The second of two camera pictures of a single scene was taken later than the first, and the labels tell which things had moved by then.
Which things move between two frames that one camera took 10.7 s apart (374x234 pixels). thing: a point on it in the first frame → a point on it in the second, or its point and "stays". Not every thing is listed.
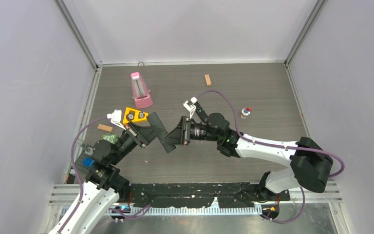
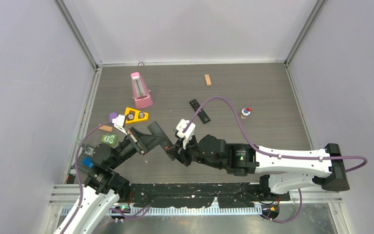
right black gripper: [181, 135] → [179, 152]
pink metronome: [142, 98] stays
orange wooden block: [104, 127] stays
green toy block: [112, 138] stays
